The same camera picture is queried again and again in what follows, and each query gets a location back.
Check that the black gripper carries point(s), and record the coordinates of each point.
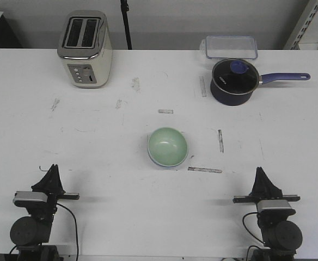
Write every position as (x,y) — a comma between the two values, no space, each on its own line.
(45,212)
(264,187)

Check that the blue bowl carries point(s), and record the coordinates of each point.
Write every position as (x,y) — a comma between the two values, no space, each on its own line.
(172,166)

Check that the green bowl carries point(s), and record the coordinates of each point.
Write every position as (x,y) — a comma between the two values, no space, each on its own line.
(167,146)

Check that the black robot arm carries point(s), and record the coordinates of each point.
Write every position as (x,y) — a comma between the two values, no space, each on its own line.
(280,237)
(30,234)

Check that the dark blue saucepan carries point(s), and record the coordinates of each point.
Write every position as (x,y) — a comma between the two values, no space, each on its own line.
(234,100)

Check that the glass pot lid blue knob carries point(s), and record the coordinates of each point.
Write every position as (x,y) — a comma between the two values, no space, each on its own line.
(235,76)

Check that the cream and chrome toaster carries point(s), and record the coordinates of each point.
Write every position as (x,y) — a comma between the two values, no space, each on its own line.
(85,48)

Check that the clear plastic food container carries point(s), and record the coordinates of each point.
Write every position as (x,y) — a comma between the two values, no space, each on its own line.
(229,46)

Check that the grey metal shelf upright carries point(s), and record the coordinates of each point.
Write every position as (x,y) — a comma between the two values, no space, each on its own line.
(304,36)

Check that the black tripod pole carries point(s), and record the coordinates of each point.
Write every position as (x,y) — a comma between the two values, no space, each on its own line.
(124,9)

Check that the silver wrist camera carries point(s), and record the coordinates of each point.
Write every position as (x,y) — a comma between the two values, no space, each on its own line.
(29,198)
(275,207)

